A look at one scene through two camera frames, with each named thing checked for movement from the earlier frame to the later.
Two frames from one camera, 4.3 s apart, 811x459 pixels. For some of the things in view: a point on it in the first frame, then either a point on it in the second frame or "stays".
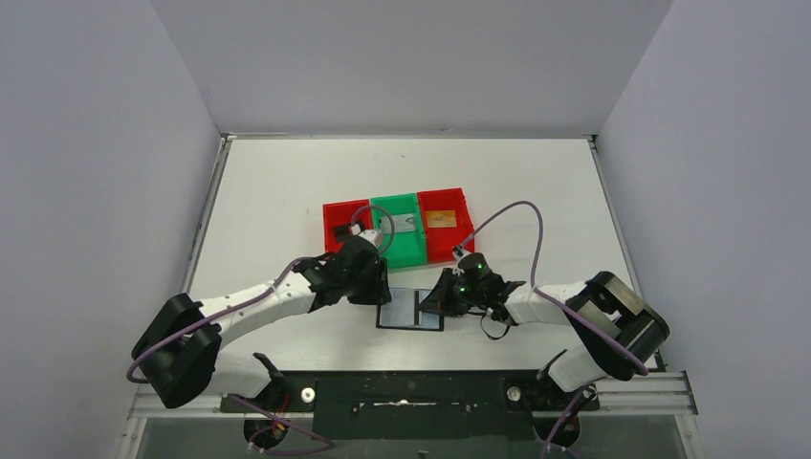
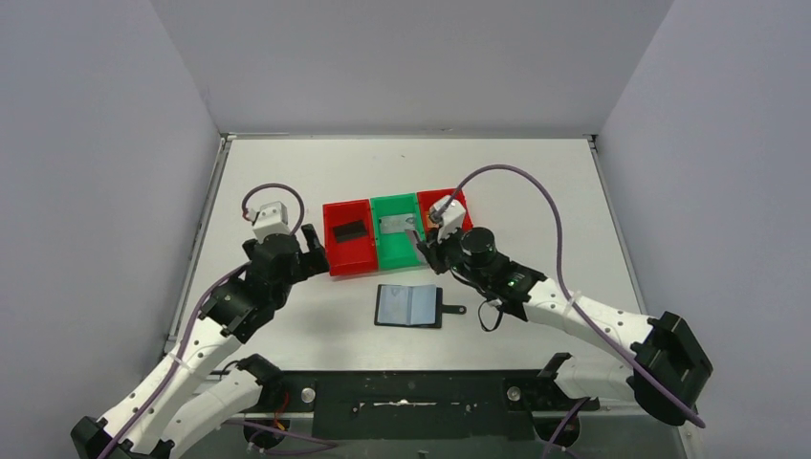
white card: [404, 309] stays
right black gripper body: [456, 294] → [449, 254]
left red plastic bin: [344, 212] stays
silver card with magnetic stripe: [402, 223] stays
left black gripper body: [375, 282] → [301, 256]
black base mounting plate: [417, 405] stays
